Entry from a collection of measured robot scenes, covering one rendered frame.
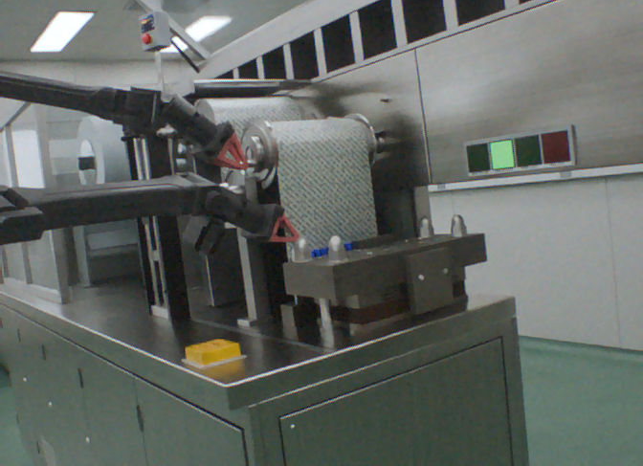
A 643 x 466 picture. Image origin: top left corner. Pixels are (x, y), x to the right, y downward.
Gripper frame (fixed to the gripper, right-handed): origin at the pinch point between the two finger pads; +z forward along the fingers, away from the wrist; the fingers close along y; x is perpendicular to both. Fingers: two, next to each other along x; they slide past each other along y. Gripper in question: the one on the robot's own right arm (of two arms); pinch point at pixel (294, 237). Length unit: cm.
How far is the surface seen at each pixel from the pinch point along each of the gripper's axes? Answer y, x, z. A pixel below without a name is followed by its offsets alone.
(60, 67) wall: -556, 193, 8
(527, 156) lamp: 35.9, 23.8, 20.6
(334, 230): 0.3, 5.0, 8.6
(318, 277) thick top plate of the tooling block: 15.4, -8.6, -2.0
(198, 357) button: 11.9, -28.1, -17.4
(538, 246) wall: -133, 94, 250
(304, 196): 0.3, 8.6, -0.8
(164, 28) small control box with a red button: -58, 53, -27
